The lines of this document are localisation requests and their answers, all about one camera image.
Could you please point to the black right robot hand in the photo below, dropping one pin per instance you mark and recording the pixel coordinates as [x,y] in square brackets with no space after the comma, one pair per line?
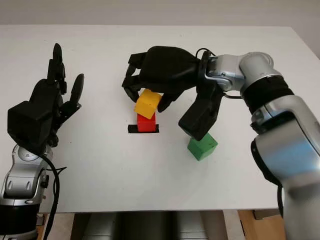
[167,67]

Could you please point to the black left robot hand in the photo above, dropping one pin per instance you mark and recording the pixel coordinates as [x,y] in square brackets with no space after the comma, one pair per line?
[47,95]

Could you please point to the yellow cube block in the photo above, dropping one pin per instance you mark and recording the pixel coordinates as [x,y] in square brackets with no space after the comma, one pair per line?
[147,102]

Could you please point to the red cube block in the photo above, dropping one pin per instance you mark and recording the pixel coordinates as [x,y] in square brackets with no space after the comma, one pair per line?
[146,123]

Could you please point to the green cube block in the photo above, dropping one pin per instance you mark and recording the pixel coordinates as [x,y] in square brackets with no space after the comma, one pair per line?
[201,147]

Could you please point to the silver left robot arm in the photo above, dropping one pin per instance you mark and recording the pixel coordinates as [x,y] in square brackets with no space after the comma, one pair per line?
[22,177]

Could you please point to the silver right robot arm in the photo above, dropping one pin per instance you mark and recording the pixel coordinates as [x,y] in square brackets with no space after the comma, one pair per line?
[282,130]

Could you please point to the black tape strip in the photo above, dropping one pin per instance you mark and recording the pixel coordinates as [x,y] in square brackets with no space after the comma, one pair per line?
[132,129]

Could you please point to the dark grey robot torso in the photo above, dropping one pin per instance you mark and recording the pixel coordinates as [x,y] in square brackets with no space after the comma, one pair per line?
[150,225]

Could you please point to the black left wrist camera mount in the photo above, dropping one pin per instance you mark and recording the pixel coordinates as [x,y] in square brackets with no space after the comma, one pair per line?
[27,122]

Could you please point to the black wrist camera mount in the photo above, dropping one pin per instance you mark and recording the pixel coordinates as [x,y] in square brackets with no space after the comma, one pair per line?
[197,117]
[27,122]

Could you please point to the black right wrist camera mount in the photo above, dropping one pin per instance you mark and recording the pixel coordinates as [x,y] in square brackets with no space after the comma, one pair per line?
[197,117]

